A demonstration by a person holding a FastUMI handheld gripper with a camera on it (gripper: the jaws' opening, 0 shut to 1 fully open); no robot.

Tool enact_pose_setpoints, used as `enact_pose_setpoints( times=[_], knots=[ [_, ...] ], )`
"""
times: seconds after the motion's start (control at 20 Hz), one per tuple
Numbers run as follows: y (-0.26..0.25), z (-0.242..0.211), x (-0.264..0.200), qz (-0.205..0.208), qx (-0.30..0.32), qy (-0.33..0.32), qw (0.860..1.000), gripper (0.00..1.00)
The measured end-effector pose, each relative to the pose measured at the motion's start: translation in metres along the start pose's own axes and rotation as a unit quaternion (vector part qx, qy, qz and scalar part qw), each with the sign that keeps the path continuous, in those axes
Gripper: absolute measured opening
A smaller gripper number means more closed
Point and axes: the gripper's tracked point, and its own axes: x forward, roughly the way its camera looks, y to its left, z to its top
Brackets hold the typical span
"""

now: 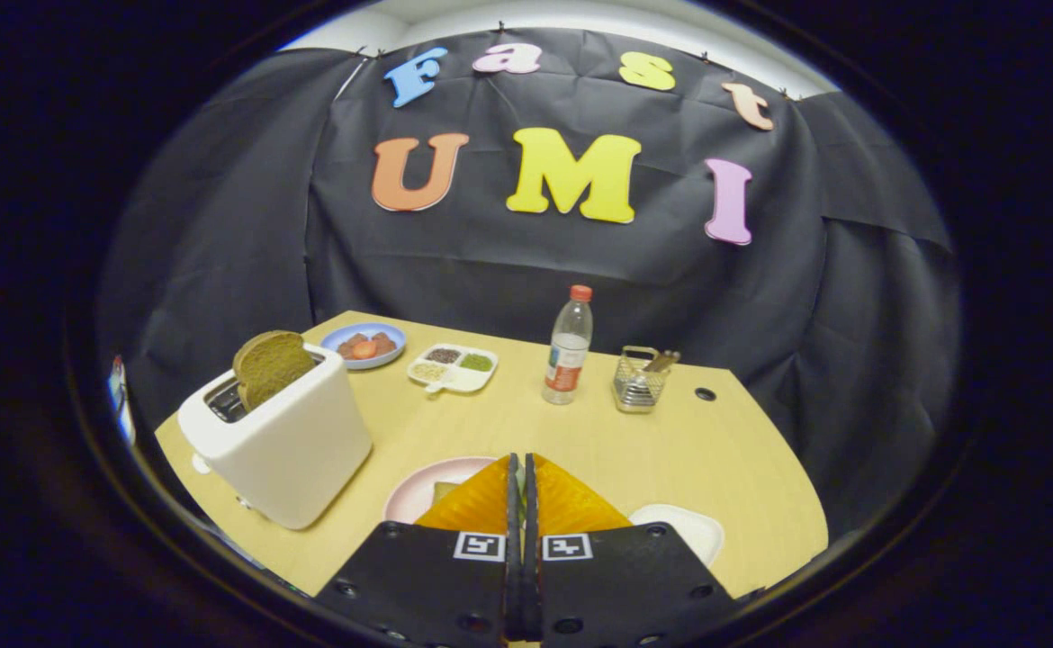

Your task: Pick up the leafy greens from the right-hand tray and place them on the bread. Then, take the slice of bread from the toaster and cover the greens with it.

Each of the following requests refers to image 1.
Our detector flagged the clear bottle red cap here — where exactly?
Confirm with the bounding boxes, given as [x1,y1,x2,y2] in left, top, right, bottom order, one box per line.
[542,284,594,406]

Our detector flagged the brown meat slices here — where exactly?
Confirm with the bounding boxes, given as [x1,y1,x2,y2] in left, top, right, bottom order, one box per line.
[337,333,398,358]

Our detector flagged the pink plate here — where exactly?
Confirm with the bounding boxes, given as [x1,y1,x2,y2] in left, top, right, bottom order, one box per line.
[383,456,500,526]

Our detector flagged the blue plate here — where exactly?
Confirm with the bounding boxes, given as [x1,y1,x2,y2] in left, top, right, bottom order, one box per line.
[320,322,407,371]

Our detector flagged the white square plate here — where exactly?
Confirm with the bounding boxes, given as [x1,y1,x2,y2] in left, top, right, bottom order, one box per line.
[630,504,725,568]

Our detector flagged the metal wire basket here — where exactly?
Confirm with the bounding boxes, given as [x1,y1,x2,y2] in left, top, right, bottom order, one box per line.
[613,346,671,414]

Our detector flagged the black backdrop cloth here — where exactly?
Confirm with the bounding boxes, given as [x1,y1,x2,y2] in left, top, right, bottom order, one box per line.
[94,27,964,541]

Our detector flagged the white divided seed dish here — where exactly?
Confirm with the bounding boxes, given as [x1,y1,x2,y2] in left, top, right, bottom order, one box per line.
[406,343,499,395]

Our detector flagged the brown bread slice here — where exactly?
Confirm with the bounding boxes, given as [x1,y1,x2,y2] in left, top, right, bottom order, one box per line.
[232,330,317,413]

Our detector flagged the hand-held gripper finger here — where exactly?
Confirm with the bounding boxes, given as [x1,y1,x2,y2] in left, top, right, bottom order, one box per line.
[315,453,525,648]
[524,453,748,648]

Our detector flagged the white toaster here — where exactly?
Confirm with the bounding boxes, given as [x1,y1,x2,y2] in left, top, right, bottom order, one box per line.
[177,342,373,530]

